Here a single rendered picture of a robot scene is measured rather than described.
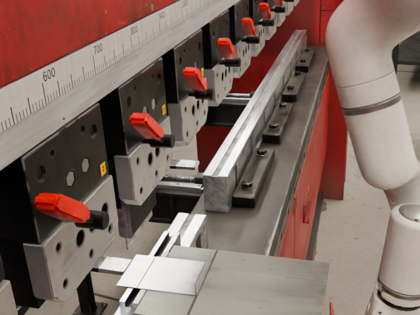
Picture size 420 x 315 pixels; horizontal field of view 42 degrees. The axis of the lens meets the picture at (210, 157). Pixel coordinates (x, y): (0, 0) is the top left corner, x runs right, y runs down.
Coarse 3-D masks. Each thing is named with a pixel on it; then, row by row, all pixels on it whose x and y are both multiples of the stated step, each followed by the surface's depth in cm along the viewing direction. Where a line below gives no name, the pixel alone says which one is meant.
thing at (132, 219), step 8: (152, 192) 85; (152, 200) 85; (128, 208) 76; (136, 208) 79; (144, 208) 82; (152, 208) 86; (120, 216) 77; (128, 216) 77; (136, 216) 79; (144, 216) 82; (120, 224) 78; (128, 224) 78; (136, 224) 80; (144, 224) 85; (120, 232) 79; (128, 232) 78; (136, 232) 82; (128, 240) 79; (128, 248) 80
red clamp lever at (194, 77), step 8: (184, 72) 80; (192, 72) 80; (200, 72) 81; (192, 80) 81; (200, 80) 81; (192, 88) 84; (200, 88) 84; (208, 88) 87; (192, 96) 88; (200, 96) 87; (208, 96) 87
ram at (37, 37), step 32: (0, 0) 42; (32, 0) 46; (64, 0) 51; (96, 0) 57; (128, 0) 65; (160, 0) 75; (224, 0) 108; (0, 32) 43; (32, 32) 47; (64, 32) 52; (96, 32) 58; (192, 32) 90; (0, 64) 43; (32, 64) 47; (128, 64) 66; (64, 96) 52; (96, 96) 59; (32, 128) 48; (0, 160) 44
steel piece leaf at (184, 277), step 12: (156, 264) 89; (168, 264) 89; (180, 264) 89; (192, 264) 89; (204, 264) 85; (144, 276) 86; (156, 276) 86; (168, 276) 86; (180, 276) 86; (192, 276) 86; (204, 276) 85; (144, 288) 84; (156, 288) 83; (168, 288) 83; (180, 288) 83; (192, 288) 83
